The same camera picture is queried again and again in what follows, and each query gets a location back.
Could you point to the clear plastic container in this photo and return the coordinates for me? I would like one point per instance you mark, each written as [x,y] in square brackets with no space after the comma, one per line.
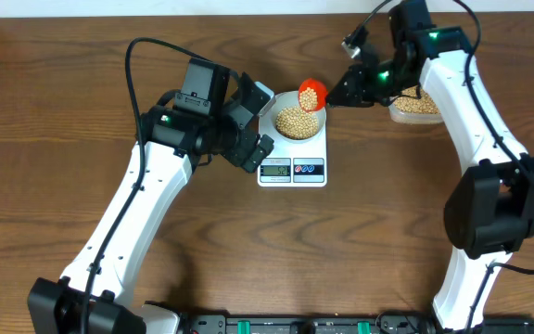
[412,118]

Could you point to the soybeans in grey bowl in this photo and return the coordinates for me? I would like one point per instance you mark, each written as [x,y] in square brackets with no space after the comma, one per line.
[295,123]

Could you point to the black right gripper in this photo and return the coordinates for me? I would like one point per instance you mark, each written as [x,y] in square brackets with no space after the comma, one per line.
[359,96]

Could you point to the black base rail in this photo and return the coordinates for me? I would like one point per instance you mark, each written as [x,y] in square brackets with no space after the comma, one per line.
[381,324]

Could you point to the white digital kitchen scale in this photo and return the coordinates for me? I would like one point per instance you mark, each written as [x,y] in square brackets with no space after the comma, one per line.
[293,163]

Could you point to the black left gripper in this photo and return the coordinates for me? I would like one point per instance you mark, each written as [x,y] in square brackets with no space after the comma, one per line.
[237,152]

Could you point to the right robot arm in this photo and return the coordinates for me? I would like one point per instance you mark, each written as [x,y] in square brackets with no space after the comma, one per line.
[490,213]

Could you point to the red plastic measuring scoop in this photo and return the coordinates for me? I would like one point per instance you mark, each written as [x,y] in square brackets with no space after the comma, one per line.
[320,89]

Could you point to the pile of soybeans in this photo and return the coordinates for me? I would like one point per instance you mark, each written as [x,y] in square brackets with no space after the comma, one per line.
[416,100]

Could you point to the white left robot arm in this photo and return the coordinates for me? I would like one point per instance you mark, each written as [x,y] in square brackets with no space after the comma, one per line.
[95,292]

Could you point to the soybeans in red scoop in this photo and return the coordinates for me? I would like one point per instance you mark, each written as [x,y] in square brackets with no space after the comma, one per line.
[308,99]

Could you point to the grey round bowl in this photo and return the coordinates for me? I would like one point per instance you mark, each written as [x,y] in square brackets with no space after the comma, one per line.
[290,99]

